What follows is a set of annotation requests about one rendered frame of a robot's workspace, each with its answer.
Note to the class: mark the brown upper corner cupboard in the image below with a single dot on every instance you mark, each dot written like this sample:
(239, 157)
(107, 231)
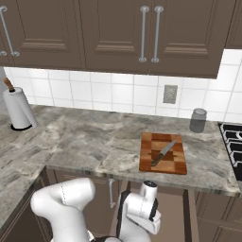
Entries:
(236, 25)

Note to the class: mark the brown upper cupboard door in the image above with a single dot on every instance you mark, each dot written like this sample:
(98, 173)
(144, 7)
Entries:
(113, 28)
(47, 28)
(192, 31)
(2, 28)

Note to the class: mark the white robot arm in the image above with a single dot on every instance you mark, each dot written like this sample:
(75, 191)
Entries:
(71, 208)

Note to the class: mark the brown cupboard door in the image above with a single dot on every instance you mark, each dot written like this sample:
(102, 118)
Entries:
(2, 28)
(47, 28)
(192, 31)
(113, 28)
(102, 217)

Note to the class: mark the grey wall outlet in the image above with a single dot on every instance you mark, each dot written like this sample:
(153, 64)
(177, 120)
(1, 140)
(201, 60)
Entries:
(170, 94)

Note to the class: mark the grey glass jar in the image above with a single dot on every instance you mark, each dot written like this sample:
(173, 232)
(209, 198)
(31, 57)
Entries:
(198, 122)

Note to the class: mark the wooden cutting board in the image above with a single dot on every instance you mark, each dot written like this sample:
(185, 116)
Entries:
(148, 156)

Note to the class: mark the brown corner cupboard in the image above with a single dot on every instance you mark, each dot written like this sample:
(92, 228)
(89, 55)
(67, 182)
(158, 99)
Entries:
(19, 231)
(236, 25)

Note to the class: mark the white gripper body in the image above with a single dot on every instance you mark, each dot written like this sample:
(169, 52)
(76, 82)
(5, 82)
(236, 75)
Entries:
(153, 225)

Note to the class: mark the white paper towel roll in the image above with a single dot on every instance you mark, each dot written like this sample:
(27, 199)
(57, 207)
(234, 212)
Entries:
(18, 108)

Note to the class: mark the brown lower cupboard door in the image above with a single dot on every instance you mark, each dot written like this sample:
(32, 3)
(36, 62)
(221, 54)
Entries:
(102, 217)

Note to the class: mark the brown panelled lower cupboard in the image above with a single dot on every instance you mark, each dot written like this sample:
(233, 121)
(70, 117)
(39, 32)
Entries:
(220, 217)

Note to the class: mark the black hob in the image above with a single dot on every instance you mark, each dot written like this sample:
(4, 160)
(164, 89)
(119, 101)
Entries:
(233, 143)

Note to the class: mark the brown lower corner cupboard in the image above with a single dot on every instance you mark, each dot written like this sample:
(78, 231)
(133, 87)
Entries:
(19, 231)

